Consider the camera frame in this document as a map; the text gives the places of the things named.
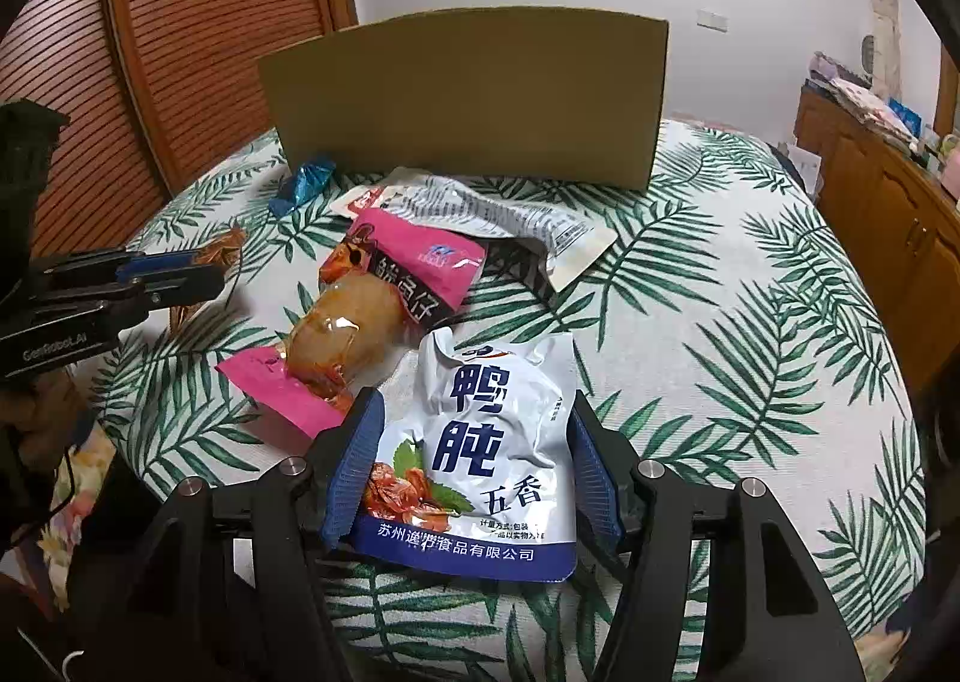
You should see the copper foil snack packet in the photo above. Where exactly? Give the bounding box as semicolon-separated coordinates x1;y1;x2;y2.
169;227;245;336

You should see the wooden louvered wardrobe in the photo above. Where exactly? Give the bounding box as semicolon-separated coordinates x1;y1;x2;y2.
2;0;356;256

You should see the small white desk fan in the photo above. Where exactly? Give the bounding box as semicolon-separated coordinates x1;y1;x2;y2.
861;35;875;79

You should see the white blue duck gizzard pouch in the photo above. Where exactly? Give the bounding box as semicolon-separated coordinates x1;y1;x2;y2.
352;328;578;583

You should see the wooden sideboard cabinet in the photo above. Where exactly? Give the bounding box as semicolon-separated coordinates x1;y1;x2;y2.
794;83;958;396

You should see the white red snack pouch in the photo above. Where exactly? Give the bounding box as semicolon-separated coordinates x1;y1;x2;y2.
331;168;617;292

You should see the small teal snack packet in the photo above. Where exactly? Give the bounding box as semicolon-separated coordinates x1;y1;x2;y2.
268;157;335;219

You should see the brown cardboard box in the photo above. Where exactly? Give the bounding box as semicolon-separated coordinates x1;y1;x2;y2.
257;5;669;191

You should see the person's left hand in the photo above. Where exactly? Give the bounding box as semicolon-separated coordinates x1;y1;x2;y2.
2;368;88;475

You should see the white wall switch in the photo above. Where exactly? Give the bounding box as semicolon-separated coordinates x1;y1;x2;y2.
697;9;729;33

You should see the blue box on sideboard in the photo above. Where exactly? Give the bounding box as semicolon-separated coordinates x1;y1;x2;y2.
889;97;923;137

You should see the pink thermos bottle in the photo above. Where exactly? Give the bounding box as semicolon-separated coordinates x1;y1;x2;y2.
940;147;960;202

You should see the palm leaf patterned cushion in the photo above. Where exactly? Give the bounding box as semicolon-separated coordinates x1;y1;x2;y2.
83;121;926;680

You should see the pink chicken leg packet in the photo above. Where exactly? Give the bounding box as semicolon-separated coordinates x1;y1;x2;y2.
217;209;487;436

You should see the floral bed sheet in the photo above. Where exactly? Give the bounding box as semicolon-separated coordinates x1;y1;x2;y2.
0;417;122;624

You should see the beige floral curtain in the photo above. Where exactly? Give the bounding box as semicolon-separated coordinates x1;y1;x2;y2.
871;0;901;100

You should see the folded floral cloth stack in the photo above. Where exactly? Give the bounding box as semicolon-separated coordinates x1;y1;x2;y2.
830;77;913;144

